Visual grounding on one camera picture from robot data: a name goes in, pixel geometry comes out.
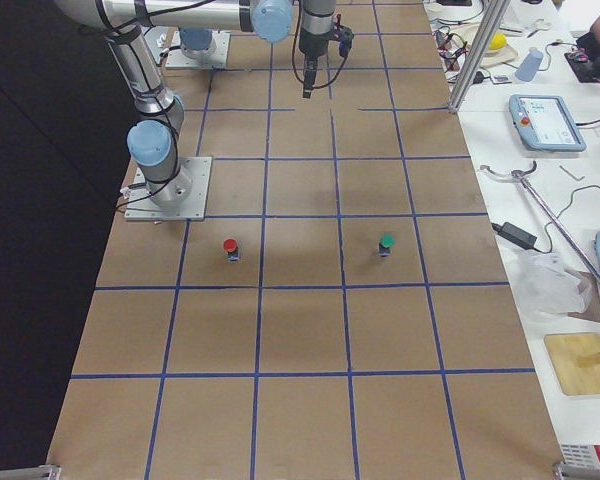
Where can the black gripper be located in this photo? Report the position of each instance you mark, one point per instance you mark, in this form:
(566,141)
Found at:
(311,46)

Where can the green push button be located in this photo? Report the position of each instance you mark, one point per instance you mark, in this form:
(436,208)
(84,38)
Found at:
(385,245)

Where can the red push button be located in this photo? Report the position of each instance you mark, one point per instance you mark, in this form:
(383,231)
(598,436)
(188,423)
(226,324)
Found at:
(231,248)

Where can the beige tray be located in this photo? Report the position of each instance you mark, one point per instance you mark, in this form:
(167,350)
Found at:
(468,34)

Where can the yellow lemon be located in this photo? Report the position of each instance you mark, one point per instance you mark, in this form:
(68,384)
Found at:
(497,43)

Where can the blue plastic cup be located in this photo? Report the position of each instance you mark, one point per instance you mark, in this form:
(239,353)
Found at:
(529,66)

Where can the metal reacher stick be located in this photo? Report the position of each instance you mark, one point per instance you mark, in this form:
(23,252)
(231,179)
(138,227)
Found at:
(522,177)

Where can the black power adapter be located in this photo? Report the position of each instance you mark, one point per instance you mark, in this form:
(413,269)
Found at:
(515,235)

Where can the clear plastic bag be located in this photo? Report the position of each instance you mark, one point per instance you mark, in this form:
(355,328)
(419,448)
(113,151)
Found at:
(543,286)

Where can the wooden cutting board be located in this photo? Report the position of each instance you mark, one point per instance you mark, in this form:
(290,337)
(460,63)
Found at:
(576,362)

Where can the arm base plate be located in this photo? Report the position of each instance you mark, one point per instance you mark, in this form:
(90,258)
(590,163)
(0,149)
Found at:
(184,198)
(175,59)

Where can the aluminium frame post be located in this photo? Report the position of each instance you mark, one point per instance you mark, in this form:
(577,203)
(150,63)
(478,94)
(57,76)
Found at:
(490,23)

